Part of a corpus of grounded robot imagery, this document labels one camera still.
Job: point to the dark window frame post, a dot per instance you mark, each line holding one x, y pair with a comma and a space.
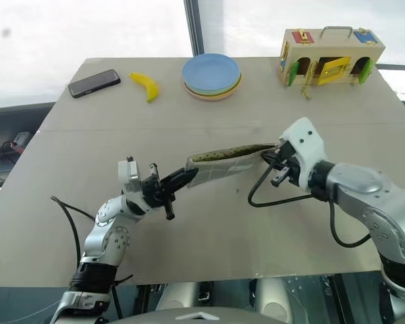
194, 27

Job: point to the grey device with red part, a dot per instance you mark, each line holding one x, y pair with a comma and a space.
22, 139

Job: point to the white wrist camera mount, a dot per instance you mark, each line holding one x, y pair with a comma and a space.
307, 145
130, 175

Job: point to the black smartphone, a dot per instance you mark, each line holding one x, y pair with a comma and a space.
94, 83

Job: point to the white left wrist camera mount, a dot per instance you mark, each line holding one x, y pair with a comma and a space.
130, 175

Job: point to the silver robot torso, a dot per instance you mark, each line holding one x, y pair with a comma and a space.
209, 300

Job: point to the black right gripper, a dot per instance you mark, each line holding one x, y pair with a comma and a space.
287, 165

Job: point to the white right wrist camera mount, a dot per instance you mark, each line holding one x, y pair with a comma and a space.
307, 145

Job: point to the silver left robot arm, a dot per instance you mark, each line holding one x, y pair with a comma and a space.
104, 241

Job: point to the blue plate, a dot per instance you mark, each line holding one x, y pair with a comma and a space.
211, 71

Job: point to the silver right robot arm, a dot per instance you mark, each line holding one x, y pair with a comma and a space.
371, 202

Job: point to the grey plaid pouch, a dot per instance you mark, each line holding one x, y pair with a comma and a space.
222, 167

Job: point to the yellow toy banana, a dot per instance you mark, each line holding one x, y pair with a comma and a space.
148, 86

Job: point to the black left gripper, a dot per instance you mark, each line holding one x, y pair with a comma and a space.
153, 194

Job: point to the wooden lock box toy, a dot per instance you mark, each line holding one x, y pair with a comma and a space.
327, 54

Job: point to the green plate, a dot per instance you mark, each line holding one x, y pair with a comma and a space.
234, 86

